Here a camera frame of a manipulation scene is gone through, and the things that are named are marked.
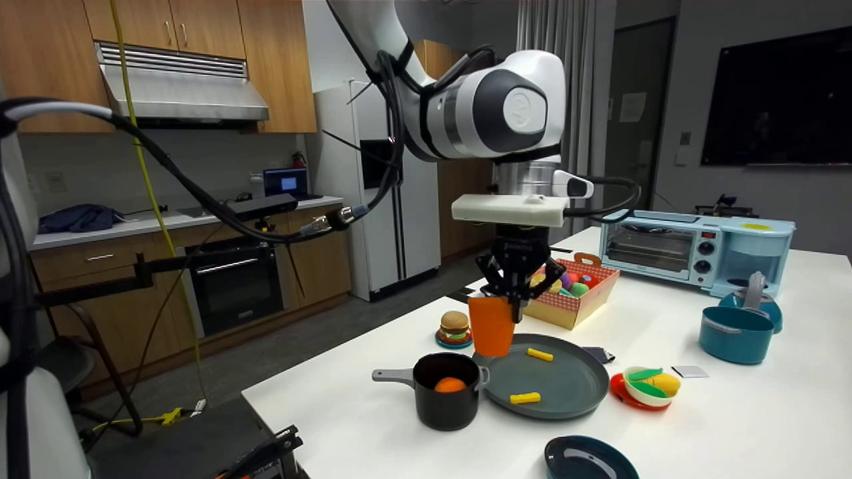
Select wooden base cabinets white counter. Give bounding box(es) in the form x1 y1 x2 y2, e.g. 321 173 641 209
30 195 355 394

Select black stereo camera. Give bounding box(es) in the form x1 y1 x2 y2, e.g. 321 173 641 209
222 192 302 223

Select teal bowl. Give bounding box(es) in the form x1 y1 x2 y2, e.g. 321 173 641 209
699 302 779 366

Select white refrigerator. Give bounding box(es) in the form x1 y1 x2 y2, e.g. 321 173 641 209
315 78 455 302

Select small laptop blue screen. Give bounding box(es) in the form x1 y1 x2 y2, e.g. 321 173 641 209
261 164 313 201

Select black cart platform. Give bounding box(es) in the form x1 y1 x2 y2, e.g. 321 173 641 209
88 394 309 479

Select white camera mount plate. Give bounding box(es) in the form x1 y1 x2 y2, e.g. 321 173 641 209
451 192 571 232

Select dark grey door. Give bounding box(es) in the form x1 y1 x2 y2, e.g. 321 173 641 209
611 16 679 215

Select white paper sign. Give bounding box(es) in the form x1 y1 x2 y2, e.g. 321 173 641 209
617 91 651 124

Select yellow cable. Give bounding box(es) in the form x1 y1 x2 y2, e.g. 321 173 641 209
88 0 211 428

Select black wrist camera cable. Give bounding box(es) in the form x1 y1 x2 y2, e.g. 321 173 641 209
566 173 644 223

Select grey round frying pan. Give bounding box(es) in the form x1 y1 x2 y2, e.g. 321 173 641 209
478 329 617 424

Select small red plate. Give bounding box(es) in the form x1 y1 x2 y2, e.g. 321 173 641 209
608 369 664 413

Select light blue toaster oven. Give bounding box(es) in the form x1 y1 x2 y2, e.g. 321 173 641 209
600 207 799 300

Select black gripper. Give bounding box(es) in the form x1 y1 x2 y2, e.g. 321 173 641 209
474 225 555 324

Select toy hamburger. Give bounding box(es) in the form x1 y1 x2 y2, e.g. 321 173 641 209
438 309 474 346

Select blue cloth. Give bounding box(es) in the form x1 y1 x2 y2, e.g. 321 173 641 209
38 201 126 233

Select black clamp orange handle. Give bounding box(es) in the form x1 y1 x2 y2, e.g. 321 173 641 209
217 424 307 479

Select tall wooden cabinet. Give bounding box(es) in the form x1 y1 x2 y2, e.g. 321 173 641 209
415 36 500 263

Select black wall screen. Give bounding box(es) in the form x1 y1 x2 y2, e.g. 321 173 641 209
700 24 852 169

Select small black device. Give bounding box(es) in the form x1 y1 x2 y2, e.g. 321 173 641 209
695 195 756 221

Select red tan cardboard basket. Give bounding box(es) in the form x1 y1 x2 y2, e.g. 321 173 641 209
523 251 620 333

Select green yellow toy vegetable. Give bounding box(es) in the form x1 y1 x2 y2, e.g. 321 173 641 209
620 364 684 409

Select black built-in oven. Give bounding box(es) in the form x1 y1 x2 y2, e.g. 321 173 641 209
183 233 287 341

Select wooden wall cabinets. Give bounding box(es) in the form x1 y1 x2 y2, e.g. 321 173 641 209
0 0 321 136

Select dark blue small pan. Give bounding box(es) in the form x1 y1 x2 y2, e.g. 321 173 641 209
540 433 641 479

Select small teal saucer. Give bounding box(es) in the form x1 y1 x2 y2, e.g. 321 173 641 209
434 328 478 352

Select black pot with grey handle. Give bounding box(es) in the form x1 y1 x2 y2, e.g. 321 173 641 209
371 352 494 433

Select silver range hood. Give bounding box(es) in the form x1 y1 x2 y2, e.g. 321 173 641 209
94 39 271 128

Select orange plastic cup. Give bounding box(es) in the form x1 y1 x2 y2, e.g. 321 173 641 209
467 292 516 360

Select thick black cable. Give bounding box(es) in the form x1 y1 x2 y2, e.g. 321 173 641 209
0 48 422 479

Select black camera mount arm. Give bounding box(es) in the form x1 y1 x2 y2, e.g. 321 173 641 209
42 219 275 309

